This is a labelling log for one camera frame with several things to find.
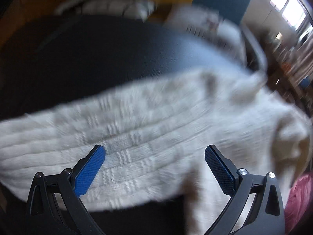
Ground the cream knitted sweater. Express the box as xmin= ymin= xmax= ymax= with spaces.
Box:
xmin=0 ymin=4 xmax=313 ymax=235

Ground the pink ruffled bed cover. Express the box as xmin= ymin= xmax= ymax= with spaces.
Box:
xmin=284 ymin=171 xmax=312 ymax=234

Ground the multicolour sofa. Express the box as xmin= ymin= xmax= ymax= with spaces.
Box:
xmin=55 ymin=0 xmax=268 ymax=71

